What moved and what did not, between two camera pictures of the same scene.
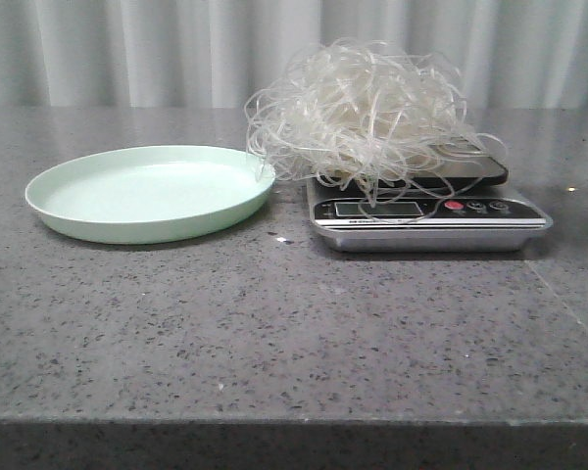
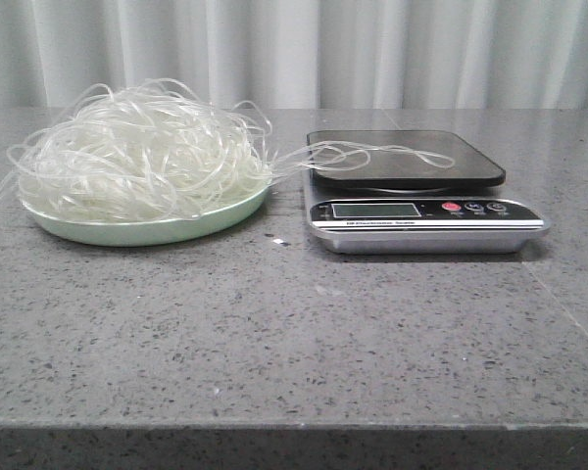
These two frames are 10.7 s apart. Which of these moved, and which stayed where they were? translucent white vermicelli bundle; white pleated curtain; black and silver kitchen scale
Moved: translucent white vermicelli bundle
Stayed: black and silver kitchen scale; white pleated curtain
